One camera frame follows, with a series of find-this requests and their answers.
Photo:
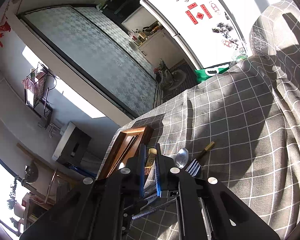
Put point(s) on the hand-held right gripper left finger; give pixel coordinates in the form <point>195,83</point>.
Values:
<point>142,172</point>

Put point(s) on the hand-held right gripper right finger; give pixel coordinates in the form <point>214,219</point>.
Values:
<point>158,177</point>

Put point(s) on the brass-capped wooden chopstick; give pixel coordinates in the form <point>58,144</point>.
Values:
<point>151,157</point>
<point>205,150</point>

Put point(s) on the metal spoon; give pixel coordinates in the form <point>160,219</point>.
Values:
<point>182,157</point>
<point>148,197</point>

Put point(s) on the brown wooden tray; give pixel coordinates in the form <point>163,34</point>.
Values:
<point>143,132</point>

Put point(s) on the white wash basin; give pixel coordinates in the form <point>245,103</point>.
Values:
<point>63,140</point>

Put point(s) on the grey checked tablecloth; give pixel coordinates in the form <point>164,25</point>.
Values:
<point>240,130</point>

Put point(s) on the plastic bags bundle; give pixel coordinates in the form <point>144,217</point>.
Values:
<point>165,76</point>

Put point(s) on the dark floor mat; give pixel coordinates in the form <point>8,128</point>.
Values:
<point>182,80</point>

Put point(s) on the metal faucet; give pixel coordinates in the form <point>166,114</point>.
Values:
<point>51,128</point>

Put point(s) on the green printed bag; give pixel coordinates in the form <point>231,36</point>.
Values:
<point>210,72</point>

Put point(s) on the beige kitchen cabinet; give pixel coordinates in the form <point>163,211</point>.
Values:
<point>160,47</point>

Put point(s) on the patterned sliding door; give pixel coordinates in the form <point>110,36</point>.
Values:
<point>90,55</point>

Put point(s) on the clear oil bottle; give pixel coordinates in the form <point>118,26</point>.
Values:
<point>134,37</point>

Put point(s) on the yellow-label sauce bottle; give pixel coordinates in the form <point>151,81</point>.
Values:
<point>141,35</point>

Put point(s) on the white refrigerator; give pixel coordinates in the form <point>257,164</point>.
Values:
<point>190,32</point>

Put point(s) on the black range hood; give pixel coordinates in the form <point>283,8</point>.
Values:
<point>120,5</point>

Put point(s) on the red paper cutting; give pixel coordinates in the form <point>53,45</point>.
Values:
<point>0,33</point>

